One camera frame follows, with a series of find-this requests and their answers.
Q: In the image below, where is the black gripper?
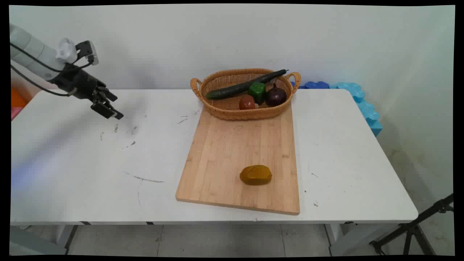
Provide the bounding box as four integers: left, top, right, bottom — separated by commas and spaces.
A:
50, 64, 124, 120

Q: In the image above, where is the dark green cucumber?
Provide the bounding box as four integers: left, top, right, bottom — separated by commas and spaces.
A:
205, 69, 290, 100

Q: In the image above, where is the orange box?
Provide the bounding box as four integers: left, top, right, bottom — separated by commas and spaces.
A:
11, 88, 28, 109

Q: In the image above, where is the woven wicker basket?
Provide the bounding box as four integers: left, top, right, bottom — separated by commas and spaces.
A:
190, 68, 302, 121

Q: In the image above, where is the wooden cutting board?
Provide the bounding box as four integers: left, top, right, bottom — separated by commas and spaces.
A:
175, 106, 301, 216

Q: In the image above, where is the red tomato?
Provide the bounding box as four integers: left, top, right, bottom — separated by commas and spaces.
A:
238, 95, 256, 111

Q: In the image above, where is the green bell pepper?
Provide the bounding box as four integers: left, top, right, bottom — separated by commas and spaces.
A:
248, 82, 266, 106

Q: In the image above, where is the yellow-brown potato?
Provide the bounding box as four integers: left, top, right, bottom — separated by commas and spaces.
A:
239, 165, 273, 186

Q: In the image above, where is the purple red onion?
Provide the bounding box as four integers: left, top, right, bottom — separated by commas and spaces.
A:
265, 83, 288, 108

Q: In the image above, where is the light blue foam mat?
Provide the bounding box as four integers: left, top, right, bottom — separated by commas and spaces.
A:
329, 82, 384, 137

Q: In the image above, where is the white table leg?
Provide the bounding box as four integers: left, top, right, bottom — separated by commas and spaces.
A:
324, 223, 344, 256

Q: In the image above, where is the black tripod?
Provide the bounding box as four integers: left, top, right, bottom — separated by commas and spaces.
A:
369, 193, 455, 256

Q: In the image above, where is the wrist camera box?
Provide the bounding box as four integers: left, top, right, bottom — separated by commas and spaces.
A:
75, 40, 99, 66

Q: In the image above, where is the white plastic wrist mount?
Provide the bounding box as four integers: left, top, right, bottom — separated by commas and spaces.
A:
55, 38, 78, 64

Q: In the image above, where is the black cable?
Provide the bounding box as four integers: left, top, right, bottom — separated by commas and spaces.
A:
11, 65, 77, 97
10, 43, 93, 73

